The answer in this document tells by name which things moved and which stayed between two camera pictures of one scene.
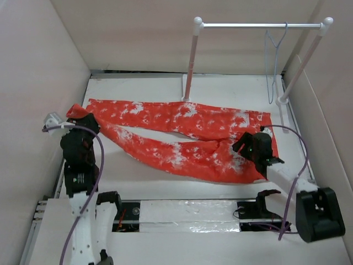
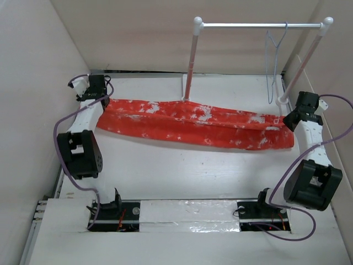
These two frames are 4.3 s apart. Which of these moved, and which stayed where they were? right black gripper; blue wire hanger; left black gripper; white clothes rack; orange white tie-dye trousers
Moved: left black gripper; orange white tie-dye trousers; right black gripper
Stayed: blue wire hanger; white clothes rack
